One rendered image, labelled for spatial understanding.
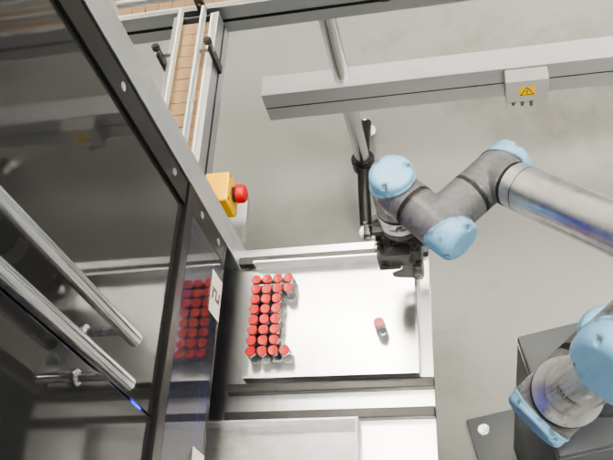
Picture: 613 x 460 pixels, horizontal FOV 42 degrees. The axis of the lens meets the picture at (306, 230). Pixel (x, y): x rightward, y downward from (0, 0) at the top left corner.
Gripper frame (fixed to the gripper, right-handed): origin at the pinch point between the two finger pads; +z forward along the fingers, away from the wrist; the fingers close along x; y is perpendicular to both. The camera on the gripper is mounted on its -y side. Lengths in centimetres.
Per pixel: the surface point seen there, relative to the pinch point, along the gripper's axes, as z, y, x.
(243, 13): 2, 44, -82
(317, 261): 2.4, 21.5, -5.6
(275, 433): 4.5, 29.1, 29.7
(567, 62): 38, -41, -84
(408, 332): 4.5, 3.5, 10.6
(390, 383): 2.7, 6.8, 21.5
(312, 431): 4.4, 21.9, 29.6
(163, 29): 4, 67, -82
